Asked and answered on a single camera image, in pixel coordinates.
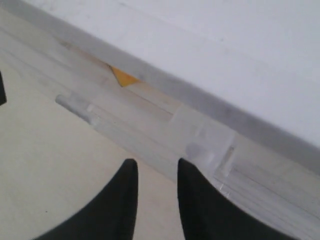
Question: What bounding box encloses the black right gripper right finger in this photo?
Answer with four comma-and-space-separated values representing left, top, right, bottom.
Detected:
177, 158, 292, 240

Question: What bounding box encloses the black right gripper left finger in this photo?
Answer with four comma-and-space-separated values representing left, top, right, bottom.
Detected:
37, 159, 138, 240

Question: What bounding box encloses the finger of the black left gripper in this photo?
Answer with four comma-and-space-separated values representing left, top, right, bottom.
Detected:
0, 72, 7, 106

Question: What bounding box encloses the clear drawer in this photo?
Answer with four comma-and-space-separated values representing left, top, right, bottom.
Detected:
0, 10, 191, 180
179, 104, 320, 240

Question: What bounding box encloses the yellow cheese wedge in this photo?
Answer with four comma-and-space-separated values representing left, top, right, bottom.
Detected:
110, 66, 142, 87

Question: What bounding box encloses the white plastic drawer cabinet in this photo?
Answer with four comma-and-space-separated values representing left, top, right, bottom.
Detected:
0, 0, 320, 240

